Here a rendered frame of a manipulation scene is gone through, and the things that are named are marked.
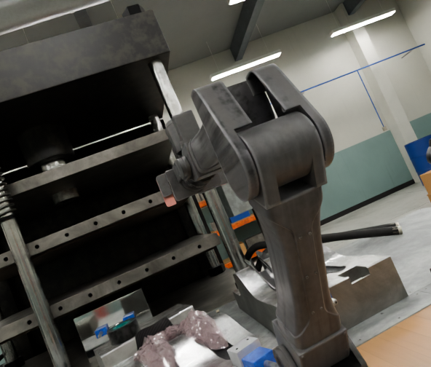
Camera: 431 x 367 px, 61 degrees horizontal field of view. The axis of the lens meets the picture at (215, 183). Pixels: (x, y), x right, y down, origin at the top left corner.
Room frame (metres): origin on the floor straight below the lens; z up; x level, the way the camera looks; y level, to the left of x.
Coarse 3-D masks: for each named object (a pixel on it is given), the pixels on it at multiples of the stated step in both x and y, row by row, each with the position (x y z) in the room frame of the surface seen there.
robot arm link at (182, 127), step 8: (184, 112) 0.62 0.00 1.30; (192, 112) 0.62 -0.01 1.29; (176, 120) 0.61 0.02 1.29; (184, 120) 0.62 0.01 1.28; (192, 120) 0.62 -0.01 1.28; (168, 128) 0.64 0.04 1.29; (176, 128) 0.62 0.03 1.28; (184, 128) 0.61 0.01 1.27; (192, 128) 0.62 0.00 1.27; (176, 136) 0.63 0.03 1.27; (184, 136) 0.61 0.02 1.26; (192, 136) 0.62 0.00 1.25; (176, 144) 0.64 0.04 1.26; (176, 152) 0.65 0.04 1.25; (176, 160) 0.57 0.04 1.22; (184, 160) 0.56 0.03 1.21; (184, 168) 0.56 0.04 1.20; (184, 176) 0.57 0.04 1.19
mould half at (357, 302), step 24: (336, 264) 0.90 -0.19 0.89; (360, 264) 0.81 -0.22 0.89; (384, 264) 0.78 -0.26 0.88; (240, 288) 1.05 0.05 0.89; (264, 288) 0.95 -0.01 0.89; (336, 288) 0.75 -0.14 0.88; (360, 288) 0.76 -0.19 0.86; (384, 288) 0.77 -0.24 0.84; (264, 312) 0.89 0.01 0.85; (360, 312) 0.76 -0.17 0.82
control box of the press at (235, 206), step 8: (224, 184) 1.62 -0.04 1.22; (224, 192) 1.62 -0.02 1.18; (232, 192) 1.62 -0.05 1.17; (224, 200) 1.66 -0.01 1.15; (232, 200) 1.62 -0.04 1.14; (240, 200) 1.63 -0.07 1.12; (224, 208) 1.72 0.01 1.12; (232, 208) 1.62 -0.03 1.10; (240, 208) 1.62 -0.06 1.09; (248, 208) 1.63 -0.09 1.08; (232, 216) 1.65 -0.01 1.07; (256, 216) 1.72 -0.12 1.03
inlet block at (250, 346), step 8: (248, 336) 0.69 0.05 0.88; (240, 344) 0.67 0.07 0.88; (248, 344) 0.66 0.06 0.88; (256, 344) 0.66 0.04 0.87; (232, 352) 0.65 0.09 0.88; (240, 352) 0.64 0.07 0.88; (248, 352) 0.65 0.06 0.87; (256, 352) 0.64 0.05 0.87; (264, 352) 0.63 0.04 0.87; (272, 352) 0.63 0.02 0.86; (232, 360) 0.67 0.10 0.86; (240, 360) 0.64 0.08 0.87; (248, 360) 0.62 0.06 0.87; (256, 360) 0.61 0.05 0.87; (264, 360) 0.62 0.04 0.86; (272, 360) 0.63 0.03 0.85
